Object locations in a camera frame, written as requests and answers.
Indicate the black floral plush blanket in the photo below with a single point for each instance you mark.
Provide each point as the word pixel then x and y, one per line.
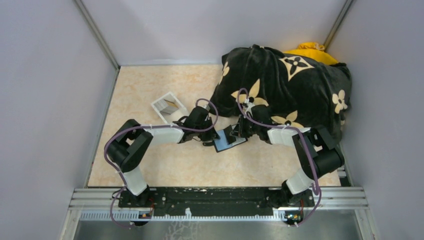
pixel 297 90

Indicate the white plastic card tray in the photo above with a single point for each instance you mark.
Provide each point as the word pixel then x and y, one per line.
pixel 168 119

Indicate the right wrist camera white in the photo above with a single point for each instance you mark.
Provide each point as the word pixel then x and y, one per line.
pixel 247 107

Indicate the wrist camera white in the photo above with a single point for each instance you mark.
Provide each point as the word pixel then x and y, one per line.
pixel 247 107
pixel 206 107

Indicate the yellow cloth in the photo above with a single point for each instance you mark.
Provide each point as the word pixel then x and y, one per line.
pixel 315 51

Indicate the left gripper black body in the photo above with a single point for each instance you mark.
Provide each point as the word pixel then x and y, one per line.
pixel 205 136

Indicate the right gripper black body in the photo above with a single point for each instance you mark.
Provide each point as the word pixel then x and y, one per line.
pixel 247 127

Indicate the grey cards in tray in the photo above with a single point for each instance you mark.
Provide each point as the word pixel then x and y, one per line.
pixel 165 106

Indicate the black leather card holder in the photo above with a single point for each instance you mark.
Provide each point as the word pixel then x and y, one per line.
pixel 226 139

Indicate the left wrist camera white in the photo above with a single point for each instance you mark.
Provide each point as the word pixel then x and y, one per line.
pixel 206 107

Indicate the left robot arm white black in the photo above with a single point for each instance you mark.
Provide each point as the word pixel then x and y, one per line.
pixel 127 147

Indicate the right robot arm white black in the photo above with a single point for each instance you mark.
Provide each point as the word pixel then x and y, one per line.
pixel 317 151

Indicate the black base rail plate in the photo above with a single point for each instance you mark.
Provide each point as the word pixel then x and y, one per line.
pixel 215 201

